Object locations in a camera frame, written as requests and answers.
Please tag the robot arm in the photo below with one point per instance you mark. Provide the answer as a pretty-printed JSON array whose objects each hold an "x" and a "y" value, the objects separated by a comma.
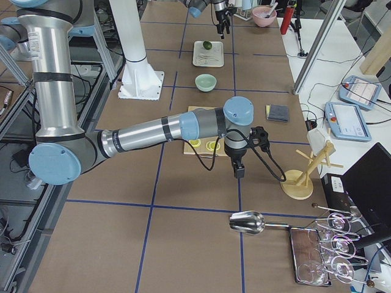
[
  {"x": 64, "y": 150},
  {"x": 222, "y": 9}
]

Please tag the grey folded cloth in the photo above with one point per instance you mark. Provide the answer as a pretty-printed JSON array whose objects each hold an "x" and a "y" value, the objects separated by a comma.
[{"x": 277, "y": 113}]

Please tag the wine glass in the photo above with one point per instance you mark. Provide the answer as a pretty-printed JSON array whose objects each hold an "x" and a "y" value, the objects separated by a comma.
[
  {"x": 337, "y": 245},
  {"x": 316, "y": 273},
  {"x": 335, "y": 223}
]

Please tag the lower teach pendant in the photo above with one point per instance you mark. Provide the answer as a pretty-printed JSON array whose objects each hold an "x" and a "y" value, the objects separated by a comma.
[{"x": 347, "y": 122}]

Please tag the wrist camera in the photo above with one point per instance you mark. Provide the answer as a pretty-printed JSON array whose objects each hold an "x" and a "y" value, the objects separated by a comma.
[{"x": 259, "y": 137}]

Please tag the wooden cutting board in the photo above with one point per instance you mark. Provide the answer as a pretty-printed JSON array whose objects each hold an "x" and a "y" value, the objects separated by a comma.
[{"x": 202, "y": 151}]

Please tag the pink ice bowl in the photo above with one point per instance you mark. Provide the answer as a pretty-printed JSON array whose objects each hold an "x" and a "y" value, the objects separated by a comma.
[{"x": 262, "y": 17}]

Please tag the upper teach pendant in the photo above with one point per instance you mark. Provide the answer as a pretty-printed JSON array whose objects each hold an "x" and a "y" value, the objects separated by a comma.
[{"x": 360, "y": 92}]

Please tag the teach pendant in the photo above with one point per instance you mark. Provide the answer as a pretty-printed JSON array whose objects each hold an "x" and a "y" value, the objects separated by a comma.
[
  {"x": 360, "y": 92},
  {"x": 347, "y": 122}
]

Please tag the cream bear tray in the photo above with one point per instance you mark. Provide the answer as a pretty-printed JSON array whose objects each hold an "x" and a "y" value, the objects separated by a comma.
[{"x": 213, "y": 57}]

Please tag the mint green bowl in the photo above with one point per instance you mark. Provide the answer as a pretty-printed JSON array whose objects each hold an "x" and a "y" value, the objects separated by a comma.
[{"x": 205, "y": 82}]

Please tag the lemon slice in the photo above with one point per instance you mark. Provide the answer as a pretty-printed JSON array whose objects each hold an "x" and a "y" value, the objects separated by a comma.
[
  {"x": 195, "y": 143},
  {"x": 212, "y": 145}
]

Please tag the steel scoop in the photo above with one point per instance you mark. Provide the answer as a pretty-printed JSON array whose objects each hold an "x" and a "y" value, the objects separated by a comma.
[{"x": 253, "y": 222}]

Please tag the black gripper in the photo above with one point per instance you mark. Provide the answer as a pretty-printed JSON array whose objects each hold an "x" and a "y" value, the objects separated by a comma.
[
  {"x": 220, "y": 15},
  {"x": 235, "y": 155}
]

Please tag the dark glass rack tray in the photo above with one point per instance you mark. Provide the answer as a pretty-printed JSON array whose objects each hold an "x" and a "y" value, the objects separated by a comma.
[{"x": 304, "y": 243}]

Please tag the wooden mug tree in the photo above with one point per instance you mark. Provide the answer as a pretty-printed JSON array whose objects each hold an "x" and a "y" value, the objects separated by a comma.
[{"x": 298, "y": 184}]

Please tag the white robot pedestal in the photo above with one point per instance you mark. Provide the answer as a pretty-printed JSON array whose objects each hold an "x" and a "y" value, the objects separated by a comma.
[{"x": 139, "y": 80}]

